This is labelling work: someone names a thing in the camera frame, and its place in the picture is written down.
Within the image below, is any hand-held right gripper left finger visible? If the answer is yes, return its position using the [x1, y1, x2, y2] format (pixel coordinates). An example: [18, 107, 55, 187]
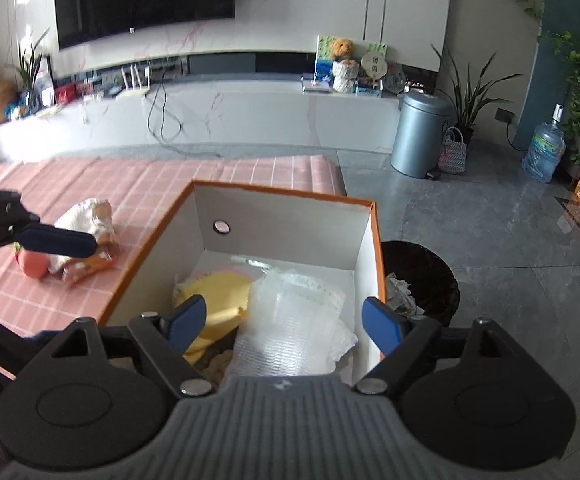
[50, 294, 215, 397]

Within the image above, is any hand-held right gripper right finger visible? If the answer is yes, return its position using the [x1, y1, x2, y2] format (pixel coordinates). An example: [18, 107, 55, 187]
[354, 296, 513, 395]

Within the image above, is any yellow cloth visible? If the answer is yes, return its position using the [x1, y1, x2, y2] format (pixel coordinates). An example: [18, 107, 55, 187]
[172, 272, 251, 366]

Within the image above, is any white plastic bag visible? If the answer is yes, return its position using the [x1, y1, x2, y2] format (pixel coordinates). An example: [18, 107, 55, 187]
[52, 198, 115, 273]

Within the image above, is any pink peach toy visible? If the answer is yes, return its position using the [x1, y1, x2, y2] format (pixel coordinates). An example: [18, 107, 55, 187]
[14, 247, 50, 279]

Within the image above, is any orange snack packet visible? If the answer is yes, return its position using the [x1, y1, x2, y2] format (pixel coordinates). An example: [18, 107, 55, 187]
[62, 251, 115, 286]

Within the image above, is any white frilly cloth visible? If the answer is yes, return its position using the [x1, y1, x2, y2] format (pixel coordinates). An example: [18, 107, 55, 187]
[320, 317, 359, 373]

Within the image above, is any brown fluffy headband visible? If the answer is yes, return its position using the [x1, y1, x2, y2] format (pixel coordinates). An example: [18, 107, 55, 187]
[200, 347, 233, 381]

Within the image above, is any translucent bubble wrap bag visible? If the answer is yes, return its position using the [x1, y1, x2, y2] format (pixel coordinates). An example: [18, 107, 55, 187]
[224, 270, 348, 378]

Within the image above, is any orange cardboard box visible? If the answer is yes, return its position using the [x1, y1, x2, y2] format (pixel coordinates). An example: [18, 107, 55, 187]
[98, 179, 385, 386]

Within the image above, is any crumpled paper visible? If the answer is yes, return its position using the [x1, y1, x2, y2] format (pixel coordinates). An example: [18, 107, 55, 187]
[385, 272, 425, 317]

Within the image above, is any black waste bin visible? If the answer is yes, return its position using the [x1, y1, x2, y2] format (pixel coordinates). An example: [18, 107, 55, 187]
[380, 241, 460, 328]

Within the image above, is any pink checked tablecloth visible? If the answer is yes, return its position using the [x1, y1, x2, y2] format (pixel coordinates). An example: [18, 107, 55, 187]
[0, 154, 348, 396]

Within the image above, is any gold vase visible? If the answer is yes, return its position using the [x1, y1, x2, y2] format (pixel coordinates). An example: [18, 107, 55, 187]
[0, 82, 18, 123]

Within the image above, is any orchid plant in glass vase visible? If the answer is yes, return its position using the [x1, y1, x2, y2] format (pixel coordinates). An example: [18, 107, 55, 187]
[12, 27, 53, 111]

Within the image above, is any white router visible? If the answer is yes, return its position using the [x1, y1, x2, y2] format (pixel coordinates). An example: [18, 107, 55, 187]
[118, 60, 151, 98]

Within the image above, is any woven basket bag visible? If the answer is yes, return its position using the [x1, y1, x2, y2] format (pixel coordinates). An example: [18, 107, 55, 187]
[437, 126, 470, 176]

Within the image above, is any grey metal trash can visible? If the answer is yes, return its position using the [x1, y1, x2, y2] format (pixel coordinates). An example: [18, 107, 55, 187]
[390, 91, 455, 179]

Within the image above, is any white marble television cabinet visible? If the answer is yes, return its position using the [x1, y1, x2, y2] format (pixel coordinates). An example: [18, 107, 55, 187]
[0, 77, 401, 163]

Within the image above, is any blue water bottle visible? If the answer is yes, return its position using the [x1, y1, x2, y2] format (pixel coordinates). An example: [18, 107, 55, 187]
[521, 105, 567, 183]

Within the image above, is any decorative plate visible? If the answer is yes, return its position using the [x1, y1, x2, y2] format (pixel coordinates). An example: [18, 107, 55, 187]
[384, 71, 407, 96]

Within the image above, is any long-leaf potted plant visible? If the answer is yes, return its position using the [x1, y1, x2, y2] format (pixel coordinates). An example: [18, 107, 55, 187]
[430, 42, 523, 146]

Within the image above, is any round white sign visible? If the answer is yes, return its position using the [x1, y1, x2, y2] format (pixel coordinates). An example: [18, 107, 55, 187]
[360, 42, 388, 83]

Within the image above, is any blue green painting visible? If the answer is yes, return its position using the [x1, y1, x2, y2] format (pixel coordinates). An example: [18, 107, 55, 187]
[316, 35, 338, 88]

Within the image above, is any brown teddy bear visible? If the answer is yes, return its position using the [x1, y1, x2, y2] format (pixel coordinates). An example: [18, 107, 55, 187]
[331, 37, 355, 61]

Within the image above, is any black cable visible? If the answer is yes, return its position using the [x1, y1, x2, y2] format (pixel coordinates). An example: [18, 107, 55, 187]
[147, 67, 183, 143]

